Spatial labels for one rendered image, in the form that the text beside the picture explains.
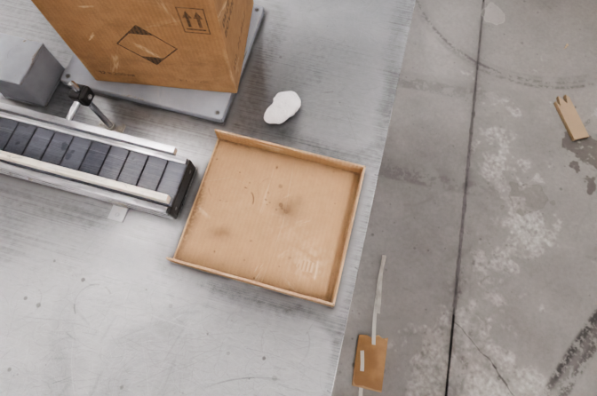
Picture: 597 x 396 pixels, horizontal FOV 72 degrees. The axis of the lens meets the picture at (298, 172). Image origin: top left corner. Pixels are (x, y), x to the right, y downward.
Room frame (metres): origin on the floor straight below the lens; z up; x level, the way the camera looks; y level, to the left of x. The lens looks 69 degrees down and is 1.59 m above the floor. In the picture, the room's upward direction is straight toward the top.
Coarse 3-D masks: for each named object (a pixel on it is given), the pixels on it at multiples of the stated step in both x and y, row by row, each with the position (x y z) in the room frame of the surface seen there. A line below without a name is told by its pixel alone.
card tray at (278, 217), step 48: (240, 144) 0.35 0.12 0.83; (240, 192) 0.24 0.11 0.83; (288, 192) 0.24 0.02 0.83; (336, 192) 0.25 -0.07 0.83; (192, 240) 0.15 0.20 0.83; (240, 240) 0.15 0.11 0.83; (288, 240) 0.15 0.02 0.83; (336, 240) 0.15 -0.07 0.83; (288, 288) 0.07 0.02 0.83; (336, 288) 0.06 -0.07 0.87
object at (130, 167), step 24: (0, 120) 0.37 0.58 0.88; (0, 144) 0.32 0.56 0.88; (24, 144) 0.32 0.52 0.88; (48, 144) 0.32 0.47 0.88; (72, 144) 0.32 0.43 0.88; (96, 144) 0.32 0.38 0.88; (72, 168) 0.27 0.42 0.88; (96, 168) 0.27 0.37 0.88; (120, 168) 0.27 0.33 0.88; (144, 168) 0.28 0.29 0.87; (168, 168) 0.27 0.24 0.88; (120, 192) 0.23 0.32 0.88; (168, 192) 0.23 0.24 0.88
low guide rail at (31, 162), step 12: (0, 156) 0.28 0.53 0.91; (12, 156) 0.28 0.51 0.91; (24, 156) 0.28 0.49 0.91; (36, 168) 0.26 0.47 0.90; (48, 168) 0.26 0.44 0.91; (60, 168) 0.26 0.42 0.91; (84, 180) 0.24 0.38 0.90; (96, 180) 0.24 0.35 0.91; (108, 180) 0.24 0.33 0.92; (132, 192) 0.22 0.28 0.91; (144, 192) 0.22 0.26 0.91; (156, 192) 0.22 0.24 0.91
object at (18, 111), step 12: (0, 108) 0.35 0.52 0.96; (12, 108) 0.35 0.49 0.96; (24, 108) 0.35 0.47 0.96; (36, 120) 0.33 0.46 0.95; (48, 120) 0.33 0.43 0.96; (60, 120) 0.33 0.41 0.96; (84, 132) 0.31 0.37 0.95; (96, 132) 0.31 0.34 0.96; (108, 132) 0.31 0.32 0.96; (132, 144) 0.29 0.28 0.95; (144, 144) 0.29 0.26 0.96; (156, 144) 0.29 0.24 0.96
